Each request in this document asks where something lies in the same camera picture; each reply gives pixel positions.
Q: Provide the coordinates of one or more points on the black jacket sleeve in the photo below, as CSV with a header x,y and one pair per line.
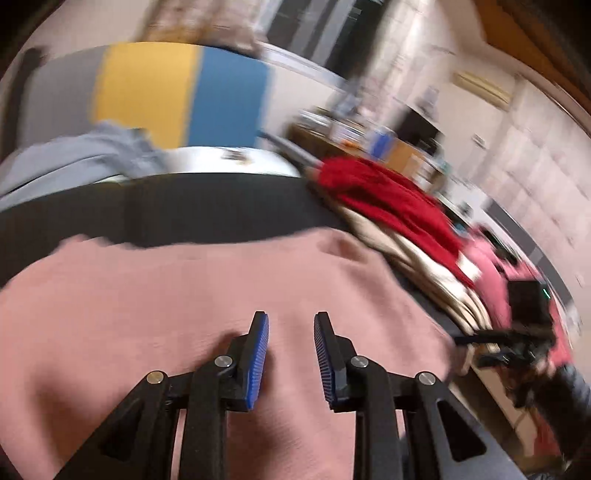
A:
x,y
562,396

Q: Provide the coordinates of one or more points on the red knit sweater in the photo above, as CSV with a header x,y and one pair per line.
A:
x,y
392,200

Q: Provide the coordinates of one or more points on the blue folding chair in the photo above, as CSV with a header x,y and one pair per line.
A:
x,y
382,144

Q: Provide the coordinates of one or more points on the left beige curtain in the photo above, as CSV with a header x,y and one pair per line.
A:
x,y
229,25

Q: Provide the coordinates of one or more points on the black bed cover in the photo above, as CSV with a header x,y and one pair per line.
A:
x,y
184,207

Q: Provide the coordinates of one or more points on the right wall curtain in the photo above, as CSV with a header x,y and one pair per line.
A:
x,y
540,173

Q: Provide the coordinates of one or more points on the pink knit sweater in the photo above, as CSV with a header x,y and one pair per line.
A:
x,y
55,392

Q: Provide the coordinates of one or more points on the black monitor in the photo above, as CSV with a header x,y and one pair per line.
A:
x,y
418,131

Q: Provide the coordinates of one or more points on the window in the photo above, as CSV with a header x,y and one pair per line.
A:
x,y
336,38

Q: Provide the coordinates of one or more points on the air conditioner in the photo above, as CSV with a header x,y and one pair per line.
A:
x,y
500,95

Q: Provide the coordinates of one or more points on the grey yellow blue headboard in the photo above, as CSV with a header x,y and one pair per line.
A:
x,y
180,94

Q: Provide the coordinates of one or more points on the wooden desk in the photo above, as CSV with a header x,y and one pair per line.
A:
x,y
400,157

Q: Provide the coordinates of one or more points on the white printed pillow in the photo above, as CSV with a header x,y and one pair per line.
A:
x,y
199,160

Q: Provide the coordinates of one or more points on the light blue garment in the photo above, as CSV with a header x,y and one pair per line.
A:
x,y
67,162

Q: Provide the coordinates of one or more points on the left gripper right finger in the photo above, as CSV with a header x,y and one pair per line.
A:
x,y
334,353

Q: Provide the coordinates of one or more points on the cream knit garment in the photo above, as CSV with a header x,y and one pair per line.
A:
x,y
459,301

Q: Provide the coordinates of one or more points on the pink quilt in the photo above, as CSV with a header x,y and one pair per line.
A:
x,y
499,265

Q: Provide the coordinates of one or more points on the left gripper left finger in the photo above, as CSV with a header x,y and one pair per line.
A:
x,y
248,353

